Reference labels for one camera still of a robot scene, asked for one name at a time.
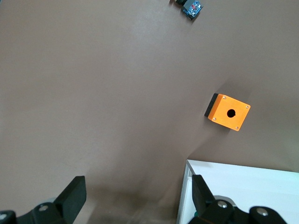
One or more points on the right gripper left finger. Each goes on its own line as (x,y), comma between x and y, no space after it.
(72,198)

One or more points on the white drawer cabinet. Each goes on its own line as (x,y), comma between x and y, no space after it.
(257,186)

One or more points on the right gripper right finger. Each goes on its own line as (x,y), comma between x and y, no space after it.
(201,198)

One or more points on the brown table mat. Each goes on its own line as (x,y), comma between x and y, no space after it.
(93,93)

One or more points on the red mushroom push button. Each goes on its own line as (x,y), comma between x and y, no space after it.
(192,9)

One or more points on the orange button enclosure box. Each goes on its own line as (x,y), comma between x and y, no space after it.
(222,109)

